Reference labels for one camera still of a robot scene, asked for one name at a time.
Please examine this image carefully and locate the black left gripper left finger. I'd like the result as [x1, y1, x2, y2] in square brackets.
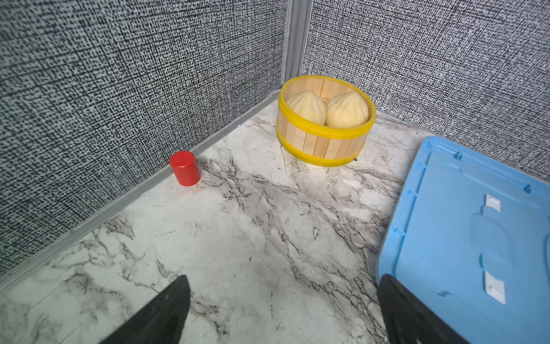
[102, 275, 191, 343]

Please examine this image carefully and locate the left steamed bun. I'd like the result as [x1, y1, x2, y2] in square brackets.
[286, 90, 327, 126]

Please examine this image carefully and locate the blue plastic box lid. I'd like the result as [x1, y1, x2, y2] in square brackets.
[375, 136, 549, 343]

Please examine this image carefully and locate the red cylinder block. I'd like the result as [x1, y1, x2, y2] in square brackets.
[169, 151, 201, 186]

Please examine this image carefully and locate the yellow wooden steamer basket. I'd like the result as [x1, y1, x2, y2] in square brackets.
[276, 75, 377, 167]

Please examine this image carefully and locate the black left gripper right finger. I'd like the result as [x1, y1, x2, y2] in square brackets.
[377, 275, 466, 344]

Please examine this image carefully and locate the right steamed bun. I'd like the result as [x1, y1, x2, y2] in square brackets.
[326, 93, 370, 129]

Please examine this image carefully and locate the steamed bun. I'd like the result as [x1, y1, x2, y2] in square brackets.
[326, 93, 370, 129]
[286, 90, 327, 126]

